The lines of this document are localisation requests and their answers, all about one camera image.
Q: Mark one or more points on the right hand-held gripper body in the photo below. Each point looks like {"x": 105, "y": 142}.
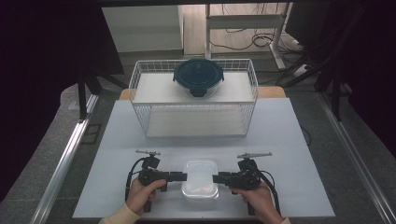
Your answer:
{"x": 246, "y": 179}

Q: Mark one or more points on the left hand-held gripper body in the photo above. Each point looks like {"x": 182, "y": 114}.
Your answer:
{"x": 151, "y": 175}

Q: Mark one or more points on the clear rectangular lidded container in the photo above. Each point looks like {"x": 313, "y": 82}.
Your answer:
{"x": 199, "y": 177}

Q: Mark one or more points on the round container with dark lid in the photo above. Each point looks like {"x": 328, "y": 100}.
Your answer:
{"x": 198, "y": 74}

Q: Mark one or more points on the person's left hand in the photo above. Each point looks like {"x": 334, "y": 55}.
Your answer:
{"x": 140, "y": 194}

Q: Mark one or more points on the person's right hand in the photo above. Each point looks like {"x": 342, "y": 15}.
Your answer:
{"x": 258, "y": 200}

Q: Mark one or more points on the wooden table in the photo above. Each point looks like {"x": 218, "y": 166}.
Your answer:
{"x": 271, "y": 92}

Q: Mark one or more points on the black metal stand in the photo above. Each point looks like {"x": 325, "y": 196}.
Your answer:
{"x": 336, "y": 99}
{"x": 82, "y": 96}

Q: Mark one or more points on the white cabinet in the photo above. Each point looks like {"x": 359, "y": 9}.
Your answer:
{"x": 141, "y": 28}

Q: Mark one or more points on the aluminium rail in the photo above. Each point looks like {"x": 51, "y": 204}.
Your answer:
{"x": 63, "y": 158}
{"x": 358, "y": 155}

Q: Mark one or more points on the white metal desk frame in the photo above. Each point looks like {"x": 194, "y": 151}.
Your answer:
{"x": 246, "y": 21}

